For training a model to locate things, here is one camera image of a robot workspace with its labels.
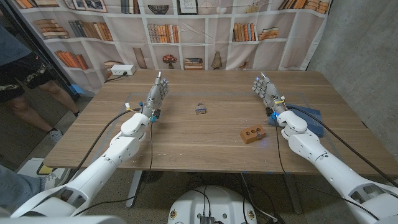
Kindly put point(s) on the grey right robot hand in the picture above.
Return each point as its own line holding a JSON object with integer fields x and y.
{"x": 270, "y": 93}

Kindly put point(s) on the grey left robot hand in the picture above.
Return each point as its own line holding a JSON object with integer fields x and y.
{"x": 155, "y": 95}

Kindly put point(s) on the metal padlock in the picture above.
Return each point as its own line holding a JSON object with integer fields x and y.
{"x": 201, "y": 109}

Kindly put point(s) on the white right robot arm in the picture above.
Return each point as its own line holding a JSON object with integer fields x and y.
{"x": 326, "y": 165}

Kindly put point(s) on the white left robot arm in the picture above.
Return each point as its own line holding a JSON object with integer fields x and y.
{"x": 93, "y": 174}

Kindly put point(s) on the brown block with holes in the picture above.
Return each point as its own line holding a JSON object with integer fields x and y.
{"x": 248, "y": 135}

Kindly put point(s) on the printed bookshelf backdrop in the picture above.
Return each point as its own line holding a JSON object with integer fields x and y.
{"x": 273, "y": 53}

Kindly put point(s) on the white power strip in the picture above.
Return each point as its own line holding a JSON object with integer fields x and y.
{"x": 122, "y": 69}

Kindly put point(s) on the blue book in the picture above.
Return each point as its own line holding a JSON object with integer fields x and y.
{"x": 312, "y": 123}

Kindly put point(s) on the blue floor object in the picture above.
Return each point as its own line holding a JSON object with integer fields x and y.
{"x": 81, "y": 90}

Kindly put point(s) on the white table leg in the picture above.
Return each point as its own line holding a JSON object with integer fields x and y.
{"x": 134, "y": 189}

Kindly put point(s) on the grey table leg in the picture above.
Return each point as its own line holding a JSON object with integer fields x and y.
{"x": 293, "y": 196}

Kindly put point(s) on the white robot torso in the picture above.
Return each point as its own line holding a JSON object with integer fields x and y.
{"x": 217, "y": 202}

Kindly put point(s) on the yellow black floor item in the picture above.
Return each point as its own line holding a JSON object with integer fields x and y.
{"x": 45, "y": 169}

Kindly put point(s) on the person in dark shorts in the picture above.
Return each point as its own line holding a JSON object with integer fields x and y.
{"x": 15, "y": 62}

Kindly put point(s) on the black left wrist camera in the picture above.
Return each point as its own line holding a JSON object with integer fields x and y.
{"x": 157, "y": 114}

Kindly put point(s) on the black metal post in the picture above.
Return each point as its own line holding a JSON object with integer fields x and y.
{"x": 57, "y": 73}

